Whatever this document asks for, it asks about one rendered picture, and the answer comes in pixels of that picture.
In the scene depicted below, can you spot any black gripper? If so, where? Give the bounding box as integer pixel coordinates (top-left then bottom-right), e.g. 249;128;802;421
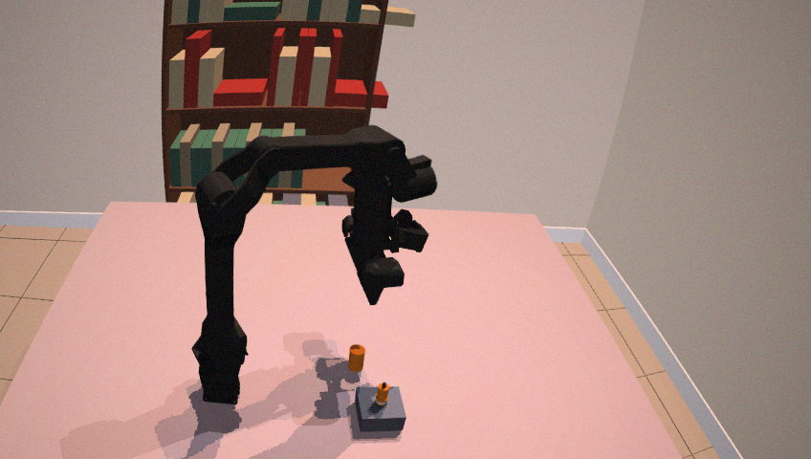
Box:
341;208;405;305

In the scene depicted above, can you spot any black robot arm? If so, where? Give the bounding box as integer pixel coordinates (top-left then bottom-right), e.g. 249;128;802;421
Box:
191;124;438;404

